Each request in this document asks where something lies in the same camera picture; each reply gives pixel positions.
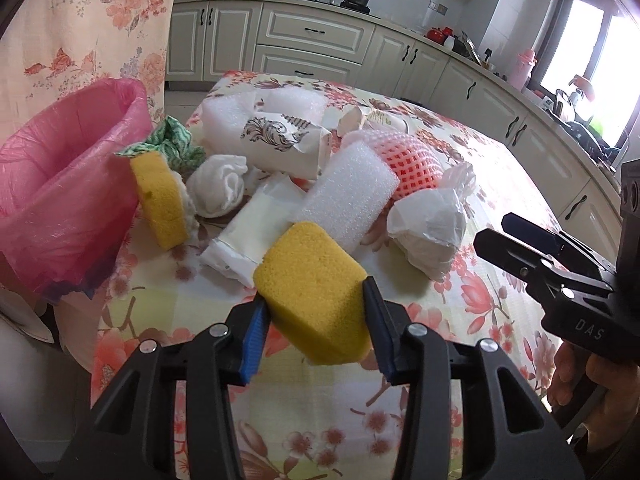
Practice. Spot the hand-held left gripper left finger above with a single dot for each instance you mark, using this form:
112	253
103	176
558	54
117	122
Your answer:
252	340

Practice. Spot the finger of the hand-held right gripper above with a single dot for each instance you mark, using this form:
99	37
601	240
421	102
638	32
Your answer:
505	251
530	232

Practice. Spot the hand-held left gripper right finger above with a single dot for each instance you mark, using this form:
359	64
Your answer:
382	330

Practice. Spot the plain yellow sponge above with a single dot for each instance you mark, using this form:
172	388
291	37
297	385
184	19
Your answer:
310	280

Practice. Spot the crushed floral print paper cup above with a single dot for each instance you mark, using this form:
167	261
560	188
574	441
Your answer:
280	145

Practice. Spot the pink trash bag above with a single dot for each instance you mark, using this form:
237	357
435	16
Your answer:
60	185

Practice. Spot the person's right hand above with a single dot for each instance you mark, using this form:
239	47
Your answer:
562	375

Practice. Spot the floral tablecloth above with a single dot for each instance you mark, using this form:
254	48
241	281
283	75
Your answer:
500	170

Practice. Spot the white plastic bag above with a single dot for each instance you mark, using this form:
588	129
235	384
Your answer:
430	225

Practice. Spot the white flat plastic packet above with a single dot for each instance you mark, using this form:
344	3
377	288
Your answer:
245	235

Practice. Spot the pink foam fruit net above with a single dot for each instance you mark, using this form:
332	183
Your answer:
410	165

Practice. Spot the white foam block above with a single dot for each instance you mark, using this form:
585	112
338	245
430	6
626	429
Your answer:
345	195

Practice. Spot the white crumpled tissue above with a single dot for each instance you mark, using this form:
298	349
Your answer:
217	185

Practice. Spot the pink thermos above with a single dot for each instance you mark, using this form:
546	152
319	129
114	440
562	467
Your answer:
522	70

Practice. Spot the yellow sponge with white pad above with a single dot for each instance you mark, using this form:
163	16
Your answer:
157	195

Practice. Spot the window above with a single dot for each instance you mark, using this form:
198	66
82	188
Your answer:
585	50

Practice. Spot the green striped cloth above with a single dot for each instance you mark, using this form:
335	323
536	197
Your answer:
175	145

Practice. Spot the red kettle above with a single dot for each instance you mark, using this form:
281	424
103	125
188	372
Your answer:
437	36

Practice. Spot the folded white foam sheet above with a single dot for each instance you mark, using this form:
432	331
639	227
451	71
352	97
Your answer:
222	120

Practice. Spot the white chair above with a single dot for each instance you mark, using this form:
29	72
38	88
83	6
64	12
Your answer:
30	385

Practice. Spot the floral beige cloth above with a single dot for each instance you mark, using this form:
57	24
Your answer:
75	25

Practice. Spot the wall outlet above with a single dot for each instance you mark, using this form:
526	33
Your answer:
439	7

